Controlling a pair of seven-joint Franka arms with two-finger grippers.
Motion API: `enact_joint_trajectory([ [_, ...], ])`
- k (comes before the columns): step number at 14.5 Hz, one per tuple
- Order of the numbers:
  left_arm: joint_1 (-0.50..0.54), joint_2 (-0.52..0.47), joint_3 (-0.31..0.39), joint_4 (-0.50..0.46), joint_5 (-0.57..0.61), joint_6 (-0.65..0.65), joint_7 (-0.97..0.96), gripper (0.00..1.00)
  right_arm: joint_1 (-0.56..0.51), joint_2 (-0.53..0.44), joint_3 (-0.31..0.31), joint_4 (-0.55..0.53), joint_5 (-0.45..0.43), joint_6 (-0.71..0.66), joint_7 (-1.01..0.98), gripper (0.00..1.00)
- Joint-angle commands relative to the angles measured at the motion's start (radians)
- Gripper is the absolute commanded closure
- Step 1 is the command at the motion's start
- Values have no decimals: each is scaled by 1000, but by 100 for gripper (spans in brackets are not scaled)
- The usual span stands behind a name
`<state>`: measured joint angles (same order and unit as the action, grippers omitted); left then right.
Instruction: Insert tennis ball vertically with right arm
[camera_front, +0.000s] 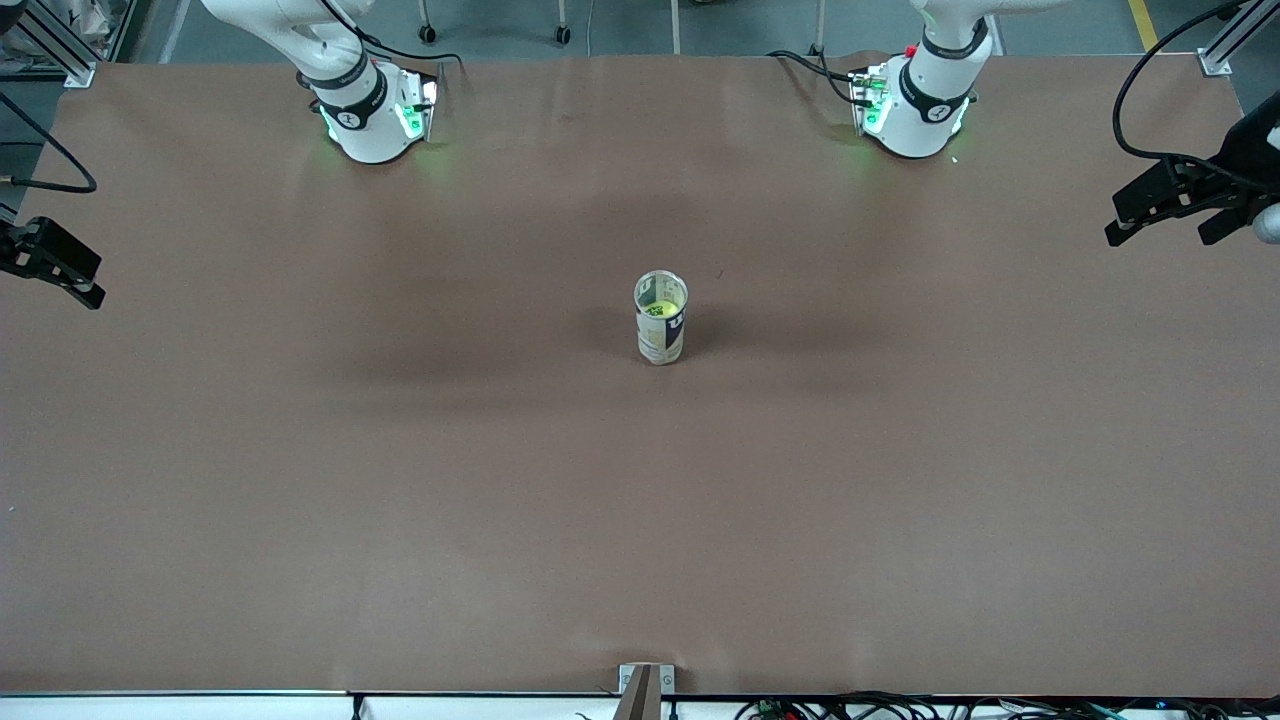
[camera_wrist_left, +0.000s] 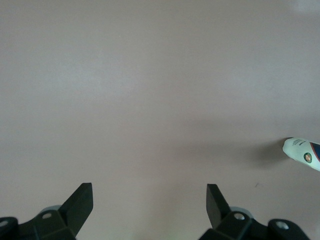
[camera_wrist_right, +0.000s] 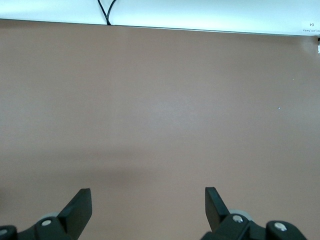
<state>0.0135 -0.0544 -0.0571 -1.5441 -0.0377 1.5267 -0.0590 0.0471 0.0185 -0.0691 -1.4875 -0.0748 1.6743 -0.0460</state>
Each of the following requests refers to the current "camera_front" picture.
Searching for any white table edge rail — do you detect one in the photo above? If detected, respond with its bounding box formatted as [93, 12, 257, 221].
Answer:
[0, 690, 1280, 720]

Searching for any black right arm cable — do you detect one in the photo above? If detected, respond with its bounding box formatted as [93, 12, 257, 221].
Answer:
[0, 90, 99, 194]

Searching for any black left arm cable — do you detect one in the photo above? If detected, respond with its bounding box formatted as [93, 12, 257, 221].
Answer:
[1112, 0, 1251, 193]

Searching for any white tennis ball can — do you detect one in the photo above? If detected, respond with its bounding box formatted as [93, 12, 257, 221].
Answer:
[633, 270, 691, 367]

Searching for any tangled cable bundle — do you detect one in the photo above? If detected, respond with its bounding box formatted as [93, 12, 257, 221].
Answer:
[735, 690, 1280, 720]

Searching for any brown paper table cover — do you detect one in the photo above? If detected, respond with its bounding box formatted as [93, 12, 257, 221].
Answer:
[0, 52, 1280, 698]

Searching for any black base power cable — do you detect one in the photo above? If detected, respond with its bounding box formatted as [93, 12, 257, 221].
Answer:
[320, 0, 466, 76]
[768, 50, 863, 106]

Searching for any aluminium frame profile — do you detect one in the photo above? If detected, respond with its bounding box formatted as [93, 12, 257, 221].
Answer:
[0, 0, 98, 88]
[1198, 0, 1263, 78]

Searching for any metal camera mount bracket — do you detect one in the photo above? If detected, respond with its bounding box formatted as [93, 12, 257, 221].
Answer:
[618, 663, 677, 720]

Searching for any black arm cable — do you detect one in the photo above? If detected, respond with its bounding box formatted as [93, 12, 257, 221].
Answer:
[0, 90, 99, 194]
[1112, 0, 1251, 193]

